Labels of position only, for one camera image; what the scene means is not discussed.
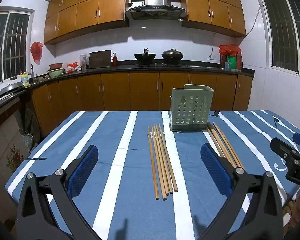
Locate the green perforated utensil holder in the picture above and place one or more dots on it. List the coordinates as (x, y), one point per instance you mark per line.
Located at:
(175, 92)

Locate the wooden chopstick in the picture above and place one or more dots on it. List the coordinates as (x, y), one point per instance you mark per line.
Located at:
(161, 160)
(164, 160)
(158, 160)
(219, 140)
(225, 140)
(152, 160)
(222, 140)
(216, 140)
(169, 160)

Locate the white wall outlet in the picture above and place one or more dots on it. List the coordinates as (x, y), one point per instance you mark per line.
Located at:
(211, 57)

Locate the barred window with white frame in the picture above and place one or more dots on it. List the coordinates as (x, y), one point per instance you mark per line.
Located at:
(12, 42)
(277, 30)

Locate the red and white bag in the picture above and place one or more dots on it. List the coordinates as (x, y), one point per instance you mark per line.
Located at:
(72, 66)

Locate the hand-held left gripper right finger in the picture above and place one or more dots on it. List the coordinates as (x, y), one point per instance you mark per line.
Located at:
(215, 165)

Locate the wok with steel lid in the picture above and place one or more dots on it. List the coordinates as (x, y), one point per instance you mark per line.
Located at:
(172, 55)

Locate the yellow detergent bottle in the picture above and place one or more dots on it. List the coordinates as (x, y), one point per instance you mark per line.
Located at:
(25, 80)

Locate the row of wooden base cabinets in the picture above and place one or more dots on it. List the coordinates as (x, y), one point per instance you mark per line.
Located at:
(115, 90)

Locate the dark cutting board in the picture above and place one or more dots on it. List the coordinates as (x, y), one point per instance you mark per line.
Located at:
(100, 58)

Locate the green basin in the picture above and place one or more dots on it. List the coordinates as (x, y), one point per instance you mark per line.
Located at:
(55, 73)

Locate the green packet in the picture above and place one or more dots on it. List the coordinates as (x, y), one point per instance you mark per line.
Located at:
(231, 63)

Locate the black wok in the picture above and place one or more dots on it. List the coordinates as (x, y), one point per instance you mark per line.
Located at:
(143, 57)

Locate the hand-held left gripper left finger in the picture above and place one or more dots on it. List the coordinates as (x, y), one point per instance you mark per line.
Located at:
(86, 165)

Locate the chopsticks inside holder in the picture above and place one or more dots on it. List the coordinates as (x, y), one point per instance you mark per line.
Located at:
(90, 10)

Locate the steel faucet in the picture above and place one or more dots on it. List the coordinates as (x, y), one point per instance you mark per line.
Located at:
(32, 71)

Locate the steel pan lid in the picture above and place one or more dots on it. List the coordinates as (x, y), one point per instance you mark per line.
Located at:
(10, 88)

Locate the blue striped tablecloth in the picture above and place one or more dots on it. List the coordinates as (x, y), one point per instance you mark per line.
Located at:
(140, 217)

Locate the gas stove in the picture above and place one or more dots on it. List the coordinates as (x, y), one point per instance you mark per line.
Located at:
(160, 64)

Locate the clear plastic container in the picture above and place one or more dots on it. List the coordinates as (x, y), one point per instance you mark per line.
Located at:
(84, 61)

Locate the red bottle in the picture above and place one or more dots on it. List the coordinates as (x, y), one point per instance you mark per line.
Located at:
(114, 61)

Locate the dark round basket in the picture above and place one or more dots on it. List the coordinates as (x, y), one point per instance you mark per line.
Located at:
(31, 122)

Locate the red hanging plastic bag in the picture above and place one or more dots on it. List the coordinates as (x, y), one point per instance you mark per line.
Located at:
(36, 51)

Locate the red basin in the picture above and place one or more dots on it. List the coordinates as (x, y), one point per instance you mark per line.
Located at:
(55, 66)

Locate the black kitchen countertop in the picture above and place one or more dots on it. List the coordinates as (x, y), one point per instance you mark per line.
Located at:
(165, 68)

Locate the woven basket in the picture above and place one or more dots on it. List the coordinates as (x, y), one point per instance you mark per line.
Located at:
(27, 140)

